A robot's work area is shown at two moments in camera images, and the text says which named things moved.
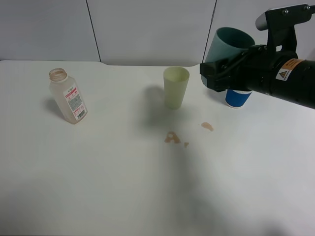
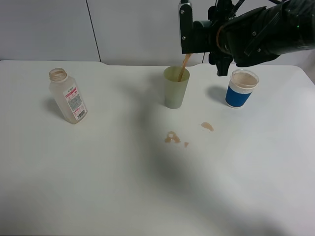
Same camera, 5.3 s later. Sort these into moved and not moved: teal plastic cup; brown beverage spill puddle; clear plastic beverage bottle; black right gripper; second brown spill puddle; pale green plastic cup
Moved: teal plastic cup; black right gripper
Not moved: pale green plastic cup; brown beverage spill puddle; clear plastic beverage bottle; second brown spill puddle
